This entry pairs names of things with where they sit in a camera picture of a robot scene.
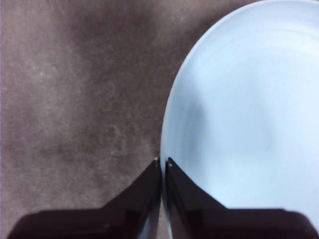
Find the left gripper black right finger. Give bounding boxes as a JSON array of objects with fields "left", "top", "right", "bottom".
[{"left": 165, "top": 156, "right": 319, "bottom": 239}]

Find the blue round plate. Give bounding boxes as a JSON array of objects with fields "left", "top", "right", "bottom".
[{"left": 146, "top": 0, "right": 319, "bottom": 239}]

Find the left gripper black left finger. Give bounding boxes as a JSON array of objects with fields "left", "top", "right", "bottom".
[{"left": 7, "top": 156, "right": 162, "bottom": 239}]

